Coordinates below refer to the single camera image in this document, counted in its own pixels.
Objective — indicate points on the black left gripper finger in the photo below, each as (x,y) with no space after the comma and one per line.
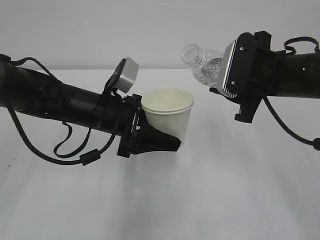
(154,140)

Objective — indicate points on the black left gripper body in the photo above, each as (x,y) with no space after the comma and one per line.
(130,124)

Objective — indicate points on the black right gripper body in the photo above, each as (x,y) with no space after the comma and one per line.
(260,79)

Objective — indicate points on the white paper cup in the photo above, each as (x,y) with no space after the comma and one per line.
(168,109)

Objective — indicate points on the clear water bottle green label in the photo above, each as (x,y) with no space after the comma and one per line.
(204,64)

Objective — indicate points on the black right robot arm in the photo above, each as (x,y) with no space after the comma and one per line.
(296,76)

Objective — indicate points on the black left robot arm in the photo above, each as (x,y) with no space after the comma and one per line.
(42,95)

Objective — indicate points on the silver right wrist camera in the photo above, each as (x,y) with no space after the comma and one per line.
(236,65)

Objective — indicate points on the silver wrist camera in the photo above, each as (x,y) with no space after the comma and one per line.
(236,65)
(123,77)

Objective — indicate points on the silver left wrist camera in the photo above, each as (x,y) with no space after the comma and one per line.
(123,77)

